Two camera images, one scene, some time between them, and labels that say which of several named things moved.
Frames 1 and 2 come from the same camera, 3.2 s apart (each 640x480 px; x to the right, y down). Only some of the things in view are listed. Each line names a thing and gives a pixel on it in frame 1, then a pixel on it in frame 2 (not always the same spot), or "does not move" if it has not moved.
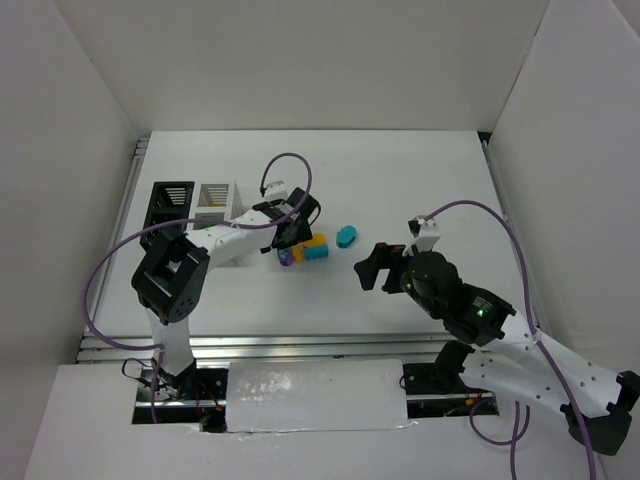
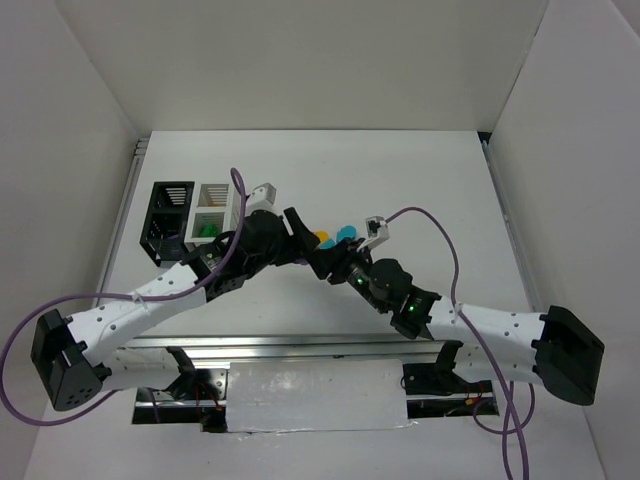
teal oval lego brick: (346, 236) does not move
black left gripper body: (292, 233) -> (291, 240)
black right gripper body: (393, 272) -> (333, 261)
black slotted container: (169, 201) does not move
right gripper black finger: (368, 269) -> (332, 264)
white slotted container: (215, 201) does not move
